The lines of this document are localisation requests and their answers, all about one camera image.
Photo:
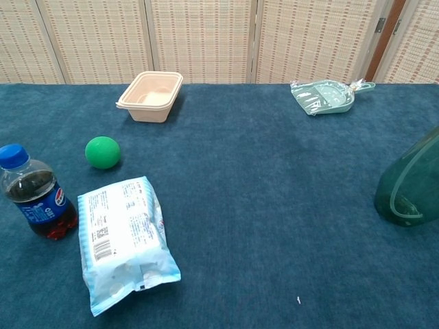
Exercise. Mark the green spray bottle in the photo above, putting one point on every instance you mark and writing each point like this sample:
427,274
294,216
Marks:
411,181

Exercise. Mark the cola bottle blue cap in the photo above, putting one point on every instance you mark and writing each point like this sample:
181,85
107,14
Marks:
37,205

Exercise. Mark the blue table cloth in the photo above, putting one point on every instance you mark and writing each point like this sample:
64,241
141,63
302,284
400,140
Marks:
257,205

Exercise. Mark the beige plastic container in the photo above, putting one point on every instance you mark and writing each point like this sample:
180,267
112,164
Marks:
151,109

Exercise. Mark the green ball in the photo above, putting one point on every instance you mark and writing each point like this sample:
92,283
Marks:
103,152

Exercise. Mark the white blue snack bag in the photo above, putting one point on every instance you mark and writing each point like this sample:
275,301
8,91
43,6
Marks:
120,233

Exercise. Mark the mint dustpan in plastic wrap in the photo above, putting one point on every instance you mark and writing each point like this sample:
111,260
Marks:
322,99

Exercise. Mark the woven folding screen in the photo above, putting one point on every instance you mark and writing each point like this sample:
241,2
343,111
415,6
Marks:
202,41

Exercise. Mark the metal screen hinge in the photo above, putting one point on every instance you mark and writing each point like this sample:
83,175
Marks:
379,25
396,27

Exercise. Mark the woven screen panel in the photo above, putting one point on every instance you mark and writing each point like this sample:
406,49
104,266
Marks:
418,44

